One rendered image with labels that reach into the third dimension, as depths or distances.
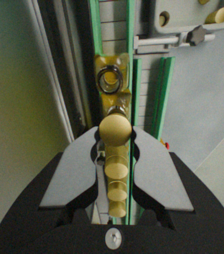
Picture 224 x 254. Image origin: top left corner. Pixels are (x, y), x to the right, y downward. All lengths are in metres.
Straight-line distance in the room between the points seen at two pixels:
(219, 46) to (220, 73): 0.10
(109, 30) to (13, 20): 0.23
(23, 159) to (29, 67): 0.14
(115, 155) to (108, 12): 0.35
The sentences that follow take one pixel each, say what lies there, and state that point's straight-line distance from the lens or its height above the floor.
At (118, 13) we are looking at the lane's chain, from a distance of 0.40.
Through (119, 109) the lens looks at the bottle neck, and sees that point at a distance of 0.18.
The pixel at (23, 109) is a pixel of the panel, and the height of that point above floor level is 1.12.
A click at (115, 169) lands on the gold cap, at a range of 0.17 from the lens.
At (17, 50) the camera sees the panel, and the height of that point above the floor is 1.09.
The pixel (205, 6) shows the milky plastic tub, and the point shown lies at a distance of 0.58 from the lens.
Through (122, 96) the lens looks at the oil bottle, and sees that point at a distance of 0.20.
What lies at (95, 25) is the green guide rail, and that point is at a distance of 0.32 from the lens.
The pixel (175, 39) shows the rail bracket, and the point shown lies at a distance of 0.34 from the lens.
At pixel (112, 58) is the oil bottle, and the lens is 0.19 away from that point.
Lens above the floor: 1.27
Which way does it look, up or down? 60 degrees down
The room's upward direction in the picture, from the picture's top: 176 degrees counter-clockwise
